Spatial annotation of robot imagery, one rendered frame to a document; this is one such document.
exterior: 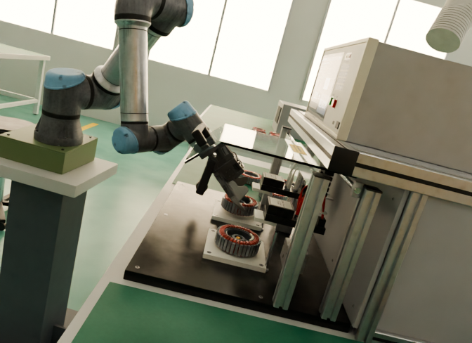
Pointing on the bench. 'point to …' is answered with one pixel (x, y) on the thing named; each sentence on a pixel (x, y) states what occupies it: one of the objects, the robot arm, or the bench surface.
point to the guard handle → (201, 133)
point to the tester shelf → (383, 164)
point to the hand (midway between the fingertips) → (242, 204)
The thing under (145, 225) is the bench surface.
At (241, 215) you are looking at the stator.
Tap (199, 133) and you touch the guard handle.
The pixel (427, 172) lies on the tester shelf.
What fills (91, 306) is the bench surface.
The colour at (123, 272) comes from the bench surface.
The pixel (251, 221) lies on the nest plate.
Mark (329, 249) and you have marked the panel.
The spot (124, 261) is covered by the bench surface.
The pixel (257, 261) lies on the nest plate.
